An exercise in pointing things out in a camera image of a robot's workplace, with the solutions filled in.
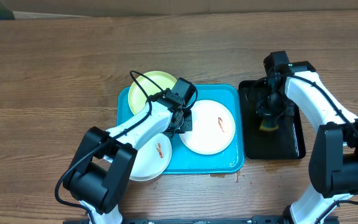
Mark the green yellow sponge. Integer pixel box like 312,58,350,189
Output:
259,118,278,132

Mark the white plate with stain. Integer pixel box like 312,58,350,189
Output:
180,100,236,155

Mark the yellow-green plate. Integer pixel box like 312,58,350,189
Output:
127,70,178,115

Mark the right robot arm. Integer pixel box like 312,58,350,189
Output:
258,62,358,223

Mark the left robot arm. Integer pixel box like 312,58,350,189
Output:
55,97,191,223

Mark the black water tray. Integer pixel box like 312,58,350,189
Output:
239,80,306,160

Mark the teal plastic tray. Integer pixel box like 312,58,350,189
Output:
115,84,246,175

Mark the white plate front left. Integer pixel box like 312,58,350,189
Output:
129,133,172,182

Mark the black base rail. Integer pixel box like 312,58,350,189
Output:
62,214,340,224

